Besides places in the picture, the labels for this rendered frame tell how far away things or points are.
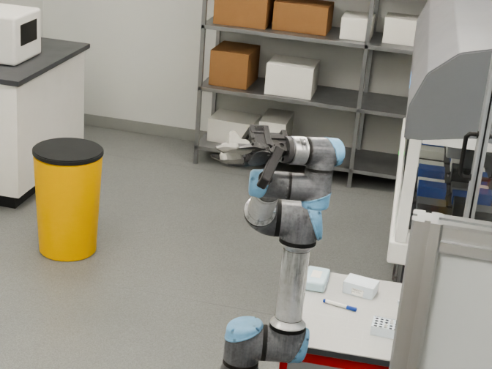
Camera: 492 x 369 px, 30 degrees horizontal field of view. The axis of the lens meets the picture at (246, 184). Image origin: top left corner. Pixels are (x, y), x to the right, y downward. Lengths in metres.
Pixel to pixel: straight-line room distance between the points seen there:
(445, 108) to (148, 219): 2.90
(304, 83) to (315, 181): 4.39
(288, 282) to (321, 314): 0.73
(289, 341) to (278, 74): 4.08
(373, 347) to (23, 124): 3.32
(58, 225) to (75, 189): 0.24
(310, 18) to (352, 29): 0.32
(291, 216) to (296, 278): 0.21
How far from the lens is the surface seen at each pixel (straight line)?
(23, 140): 6.10
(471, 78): 3.69
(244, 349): 2.94
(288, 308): 2.90
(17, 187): 6.14
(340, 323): 3.55
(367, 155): 7.21
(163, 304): 5.11
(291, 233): 2.80
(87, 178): 5.34
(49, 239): 5.52
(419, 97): 3.71
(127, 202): 6.37
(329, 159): 2.42
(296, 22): 6.77
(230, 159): 2.34
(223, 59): 6.91
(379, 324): 3.51
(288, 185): 2.42
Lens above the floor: 2.51
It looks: 22 degrees down
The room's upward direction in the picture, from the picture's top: 5 degrees clockwise
